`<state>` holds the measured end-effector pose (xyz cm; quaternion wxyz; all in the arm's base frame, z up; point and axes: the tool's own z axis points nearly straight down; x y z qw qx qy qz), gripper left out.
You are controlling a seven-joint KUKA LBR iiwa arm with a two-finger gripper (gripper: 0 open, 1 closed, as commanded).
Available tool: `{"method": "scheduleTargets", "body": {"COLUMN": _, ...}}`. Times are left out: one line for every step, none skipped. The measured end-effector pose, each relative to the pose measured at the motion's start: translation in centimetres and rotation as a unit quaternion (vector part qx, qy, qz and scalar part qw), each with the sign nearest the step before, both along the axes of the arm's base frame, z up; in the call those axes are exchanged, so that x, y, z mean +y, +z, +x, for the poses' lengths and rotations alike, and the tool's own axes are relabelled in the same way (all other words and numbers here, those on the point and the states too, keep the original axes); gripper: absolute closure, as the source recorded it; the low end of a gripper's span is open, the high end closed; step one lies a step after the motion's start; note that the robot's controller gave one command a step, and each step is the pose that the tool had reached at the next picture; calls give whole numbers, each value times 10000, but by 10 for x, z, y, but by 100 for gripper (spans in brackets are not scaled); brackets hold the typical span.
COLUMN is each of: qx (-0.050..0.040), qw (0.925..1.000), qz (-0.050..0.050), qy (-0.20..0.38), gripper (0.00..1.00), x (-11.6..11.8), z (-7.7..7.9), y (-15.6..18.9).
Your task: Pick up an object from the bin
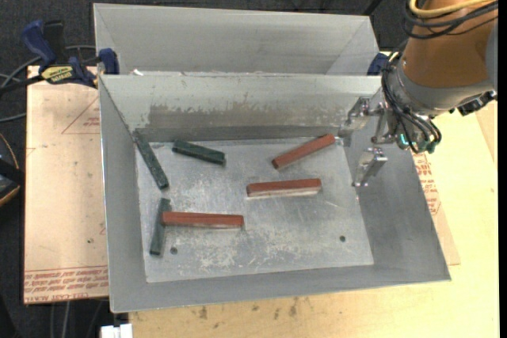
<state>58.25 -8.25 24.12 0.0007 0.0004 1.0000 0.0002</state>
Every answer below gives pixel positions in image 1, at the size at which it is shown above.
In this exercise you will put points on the brown cardboard board red print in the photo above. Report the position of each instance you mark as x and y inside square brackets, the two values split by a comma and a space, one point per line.
[63, 186]

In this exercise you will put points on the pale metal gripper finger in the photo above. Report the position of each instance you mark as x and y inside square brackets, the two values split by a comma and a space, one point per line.
[370, 164]
[358, 111]

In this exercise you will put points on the dark green flat block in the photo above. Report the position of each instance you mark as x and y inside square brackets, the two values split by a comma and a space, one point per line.
[198, 152]
[152, 162]
[159, 229]

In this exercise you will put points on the black cylinder on white bracket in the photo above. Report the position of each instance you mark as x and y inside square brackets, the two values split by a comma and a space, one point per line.
[475, 103]

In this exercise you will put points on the grey metal bin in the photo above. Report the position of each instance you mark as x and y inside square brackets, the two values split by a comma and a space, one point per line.
[253, 186]

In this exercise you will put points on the red-brown flat block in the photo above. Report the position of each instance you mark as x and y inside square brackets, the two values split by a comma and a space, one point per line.
[303, 151]
[283, 187]
[202, 220]

